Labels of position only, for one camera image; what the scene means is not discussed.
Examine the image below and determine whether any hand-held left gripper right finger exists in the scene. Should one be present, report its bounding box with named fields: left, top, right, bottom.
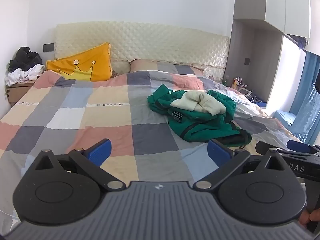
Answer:
left=194, top=139, right=287, bottom=190

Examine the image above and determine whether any blue tray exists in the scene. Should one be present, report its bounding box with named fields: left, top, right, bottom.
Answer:
left=250, top=97, right=267, bottom=108

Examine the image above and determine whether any wooden nightstand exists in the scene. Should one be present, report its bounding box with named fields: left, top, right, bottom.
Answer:
left=5, top=80, right=37, bottom=107

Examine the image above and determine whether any orange crown pillow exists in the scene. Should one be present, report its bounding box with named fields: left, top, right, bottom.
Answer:
left=46, top=42, right=112, bottom=82

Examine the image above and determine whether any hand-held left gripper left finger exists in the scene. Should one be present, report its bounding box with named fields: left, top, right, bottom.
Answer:
left=34, top=139, right=125, bottom=190

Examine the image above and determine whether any person's right hand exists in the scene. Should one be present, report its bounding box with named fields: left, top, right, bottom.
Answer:
left=299, top=209, right=320, bottom=228

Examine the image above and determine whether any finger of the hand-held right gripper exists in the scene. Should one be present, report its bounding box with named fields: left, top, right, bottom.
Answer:
left=255, top=141, right=284, bottom=156
left=277, top=139, right=320, bottom=157

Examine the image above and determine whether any checkered pillow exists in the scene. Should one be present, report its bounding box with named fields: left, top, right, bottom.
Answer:
left=130, top=59, right=204, bottom=75

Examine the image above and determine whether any black clothes pile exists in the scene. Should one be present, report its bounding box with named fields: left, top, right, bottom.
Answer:
left=8, top=46, right=43, bottom=72

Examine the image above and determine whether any blue curtain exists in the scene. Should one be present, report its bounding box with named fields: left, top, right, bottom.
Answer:
left=274, top=51, right=320, bottom=144

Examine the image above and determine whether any checkered blanket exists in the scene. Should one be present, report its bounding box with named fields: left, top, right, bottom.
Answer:
left=0, top=64, right=298, bottom=230

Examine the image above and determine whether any green hoodie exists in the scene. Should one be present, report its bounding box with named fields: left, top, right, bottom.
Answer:
left=147, top=84, right=252, bottom=147

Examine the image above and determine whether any grey wardrobe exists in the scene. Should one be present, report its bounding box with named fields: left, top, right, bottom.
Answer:
left=222, top=0, right=312, bottom=105

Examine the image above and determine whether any floral cream pillow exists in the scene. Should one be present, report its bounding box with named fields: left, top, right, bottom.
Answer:
left=111, top=59, right=131, bottom=78

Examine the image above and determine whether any cream quilted headboard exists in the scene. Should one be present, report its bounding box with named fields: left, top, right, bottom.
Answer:
left=54, top=21, right=230, bottom=82

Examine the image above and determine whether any white clothes pile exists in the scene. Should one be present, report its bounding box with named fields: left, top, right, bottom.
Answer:
left=5, top=64, right=45, bottom=87

